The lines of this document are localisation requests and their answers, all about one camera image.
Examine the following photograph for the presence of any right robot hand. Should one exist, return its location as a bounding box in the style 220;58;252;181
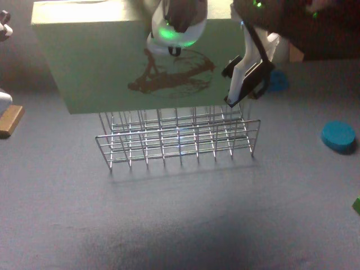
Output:
146;0;209;57

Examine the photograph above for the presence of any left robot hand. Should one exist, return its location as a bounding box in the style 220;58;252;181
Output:
0;89;14;114

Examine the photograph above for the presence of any flat wooden block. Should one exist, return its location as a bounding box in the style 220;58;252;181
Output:
0;105;25;139

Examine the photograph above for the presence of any white rounded block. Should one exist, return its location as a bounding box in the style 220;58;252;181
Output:
266;32;291;65

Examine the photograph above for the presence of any blue toy block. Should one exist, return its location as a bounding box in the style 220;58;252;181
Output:
265;69;290;92

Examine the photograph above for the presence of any small wooden block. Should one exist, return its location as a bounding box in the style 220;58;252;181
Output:
289;44;305;63

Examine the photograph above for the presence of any grey table cloth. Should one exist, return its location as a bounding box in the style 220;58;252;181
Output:
0;57;360;270

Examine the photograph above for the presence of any blue round disc block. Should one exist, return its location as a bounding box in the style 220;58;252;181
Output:
321;120;357;155

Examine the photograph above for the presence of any metal wire rack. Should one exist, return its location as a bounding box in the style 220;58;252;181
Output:
94;104;262;172

